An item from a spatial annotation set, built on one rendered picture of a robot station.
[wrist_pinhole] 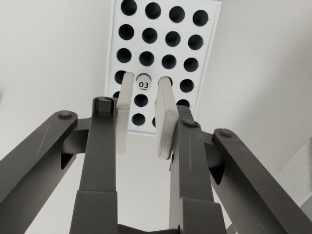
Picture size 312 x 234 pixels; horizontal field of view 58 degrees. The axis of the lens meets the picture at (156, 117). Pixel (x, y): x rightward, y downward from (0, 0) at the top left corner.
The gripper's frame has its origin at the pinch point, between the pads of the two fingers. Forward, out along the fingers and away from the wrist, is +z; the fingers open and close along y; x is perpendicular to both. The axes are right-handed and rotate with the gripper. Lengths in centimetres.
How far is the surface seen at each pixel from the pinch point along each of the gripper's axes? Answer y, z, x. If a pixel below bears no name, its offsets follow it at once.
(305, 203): 15.3, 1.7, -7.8
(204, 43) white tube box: 4.4, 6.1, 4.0
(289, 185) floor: 76, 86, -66
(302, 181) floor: 82, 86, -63
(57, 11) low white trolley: -8.4, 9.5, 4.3
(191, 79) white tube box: 4.0, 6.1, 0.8
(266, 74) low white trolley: 12.0, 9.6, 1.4
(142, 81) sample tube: -0.2, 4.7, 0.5
